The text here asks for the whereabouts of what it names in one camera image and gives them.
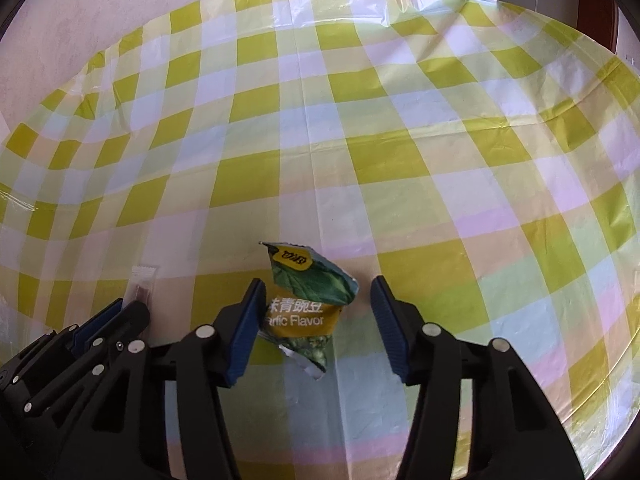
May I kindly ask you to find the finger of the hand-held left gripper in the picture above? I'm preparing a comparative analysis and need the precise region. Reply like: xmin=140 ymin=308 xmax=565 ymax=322
xmin=82 ymin=302 xmax=152 ymax=361
xmin=70 ymin=298 xmax=125 ymax=348

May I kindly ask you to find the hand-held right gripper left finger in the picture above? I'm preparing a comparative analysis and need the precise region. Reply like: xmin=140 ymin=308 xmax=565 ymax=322
xmin=65 ymin=277 xmax=267 ymax=480

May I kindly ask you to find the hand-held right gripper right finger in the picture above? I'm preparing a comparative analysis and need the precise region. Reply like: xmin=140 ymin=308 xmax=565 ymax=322
xmin=370 ymin=276 xmax=586 ymax=480

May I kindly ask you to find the clear brown stick packet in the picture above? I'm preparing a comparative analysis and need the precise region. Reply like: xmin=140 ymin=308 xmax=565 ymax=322
xmin=127 ymin=264 xmax=157 ymax=311

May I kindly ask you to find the green yellow pea packet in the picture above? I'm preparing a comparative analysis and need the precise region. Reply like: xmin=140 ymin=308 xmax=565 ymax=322
xmin=257 ymin=241 xmax=361 ymax=381

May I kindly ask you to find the yellow checkered tablecloth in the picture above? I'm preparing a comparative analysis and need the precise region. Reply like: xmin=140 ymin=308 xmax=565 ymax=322
xmin=0 ymin=0 xmax=640 ymax=480

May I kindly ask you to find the brown wooden door frame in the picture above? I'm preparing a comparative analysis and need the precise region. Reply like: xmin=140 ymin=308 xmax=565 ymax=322
xmin=575 ymin=0 xmax=623 ymax=56

